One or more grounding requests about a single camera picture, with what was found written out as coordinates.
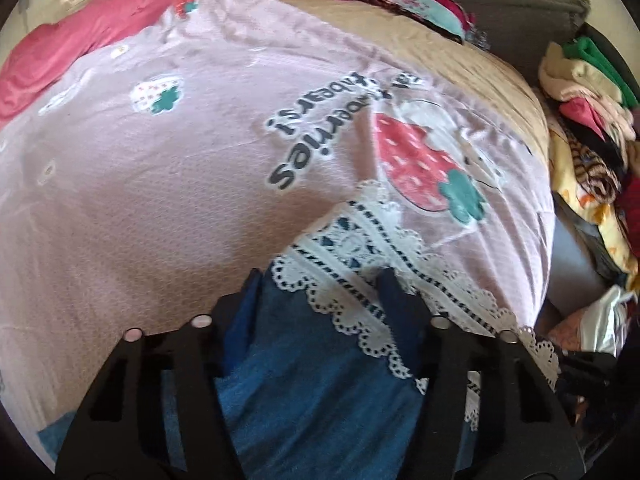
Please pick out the blue denim garment with lace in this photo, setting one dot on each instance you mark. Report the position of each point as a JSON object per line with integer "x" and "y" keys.
{"x": 320, "y": 400}

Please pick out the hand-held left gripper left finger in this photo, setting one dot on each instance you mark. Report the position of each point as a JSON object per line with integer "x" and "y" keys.
{"x": 236, "y": 317}

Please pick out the coral pink blanket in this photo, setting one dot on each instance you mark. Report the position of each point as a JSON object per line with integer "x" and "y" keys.
{"x": 65, "y": 45}

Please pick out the beige mattress cover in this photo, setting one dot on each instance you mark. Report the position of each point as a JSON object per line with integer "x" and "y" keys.
{"x": 475, "y": 70}

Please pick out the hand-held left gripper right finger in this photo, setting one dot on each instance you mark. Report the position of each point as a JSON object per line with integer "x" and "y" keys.
{"x": 402, "y": 310}

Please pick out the pink strawberry printed bed sheet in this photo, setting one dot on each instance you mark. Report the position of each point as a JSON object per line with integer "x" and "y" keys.
{"x": 150, "y": 185}

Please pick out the heap of mixed colourful clothes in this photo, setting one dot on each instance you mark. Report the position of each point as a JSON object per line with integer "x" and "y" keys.
{"x": 595, "y": 150}

